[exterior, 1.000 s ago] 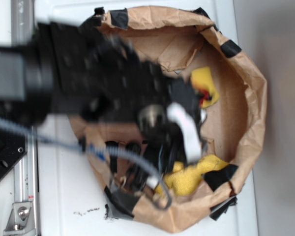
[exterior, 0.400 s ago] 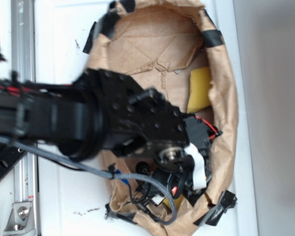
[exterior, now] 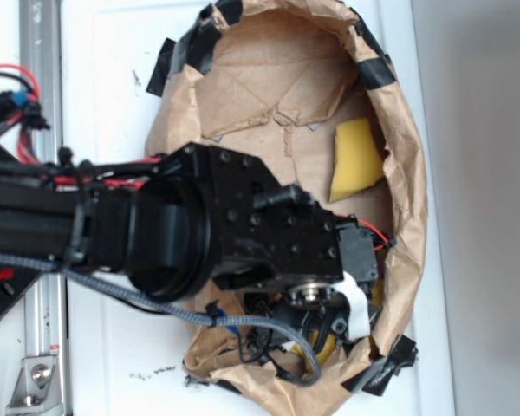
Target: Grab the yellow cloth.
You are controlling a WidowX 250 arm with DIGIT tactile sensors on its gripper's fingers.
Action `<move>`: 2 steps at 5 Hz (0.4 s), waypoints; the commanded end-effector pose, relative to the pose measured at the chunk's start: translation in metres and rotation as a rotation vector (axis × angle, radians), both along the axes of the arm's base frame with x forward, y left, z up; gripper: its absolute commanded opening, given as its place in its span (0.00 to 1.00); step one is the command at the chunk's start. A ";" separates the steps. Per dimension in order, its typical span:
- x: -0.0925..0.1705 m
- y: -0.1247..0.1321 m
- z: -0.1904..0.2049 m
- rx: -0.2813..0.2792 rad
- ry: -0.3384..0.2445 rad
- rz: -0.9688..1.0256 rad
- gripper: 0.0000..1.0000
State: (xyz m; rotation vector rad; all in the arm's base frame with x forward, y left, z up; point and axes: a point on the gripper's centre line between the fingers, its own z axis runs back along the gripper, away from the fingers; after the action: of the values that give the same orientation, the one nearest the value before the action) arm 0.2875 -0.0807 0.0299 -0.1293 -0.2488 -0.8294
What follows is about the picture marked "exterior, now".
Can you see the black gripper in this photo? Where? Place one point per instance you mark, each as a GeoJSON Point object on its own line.
{"type": "Point", "coordinates": [296, 309]}

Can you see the yellow cloth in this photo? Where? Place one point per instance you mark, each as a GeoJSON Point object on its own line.
{"type": "Point", "coordinates": [323, 346]}

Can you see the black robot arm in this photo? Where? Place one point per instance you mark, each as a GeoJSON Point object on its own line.
{"type": "Point", "coordinates": [175, 223]}

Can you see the yellow sponge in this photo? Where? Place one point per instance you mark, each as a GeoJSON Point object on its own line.
{"type": "Point", "coordinates": [357, 161]}

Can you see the brown paper bag basin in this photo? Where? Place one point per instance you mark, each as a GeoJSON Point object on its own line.
{"type": "Point", "coordinates": [275, 79]}

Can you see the metal corner bracket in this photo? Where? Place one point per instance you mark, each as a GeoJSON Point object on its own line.
{"type": "Point", "coordinates": [38, 388]}

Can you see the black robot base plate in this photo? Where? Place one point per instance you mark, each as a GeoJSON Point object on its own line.
{"type": "Point", "coordinates": [19, 224]}

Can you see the aluminium extrusion rail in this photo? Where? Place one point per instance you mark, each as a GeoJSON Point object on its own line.
{"type": "Point", "coordinates": [45, 308]}

